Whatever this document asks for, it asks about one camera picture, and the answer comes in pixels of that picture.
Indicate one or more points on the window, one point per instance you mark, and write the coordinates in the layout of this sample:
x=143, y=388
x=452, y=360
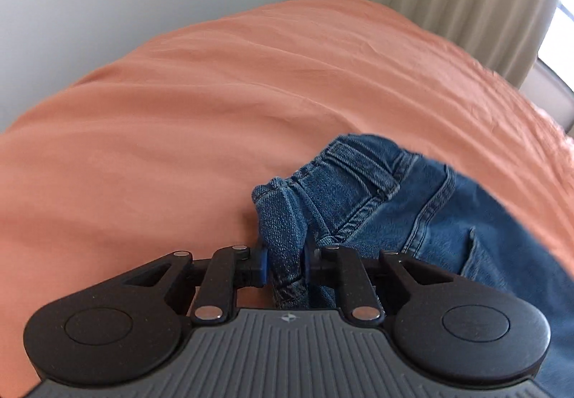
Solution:
x=560, y=34

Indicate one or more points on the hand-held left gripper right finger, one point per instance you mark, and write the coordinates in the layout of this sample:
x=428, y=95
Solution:
x=308, y=264

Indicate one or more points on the orange bed sheet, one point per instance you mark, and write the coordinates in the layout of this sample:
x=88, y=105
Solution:
x=179, y=111

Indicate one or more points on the blue denim pants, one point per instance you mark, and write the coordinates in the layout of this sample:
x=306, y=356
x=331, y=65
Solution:
x=403, y=209

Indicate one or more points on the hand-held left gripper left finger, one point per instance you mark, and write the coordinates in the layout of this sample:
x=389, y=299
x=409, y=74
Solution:
x=262, y=267

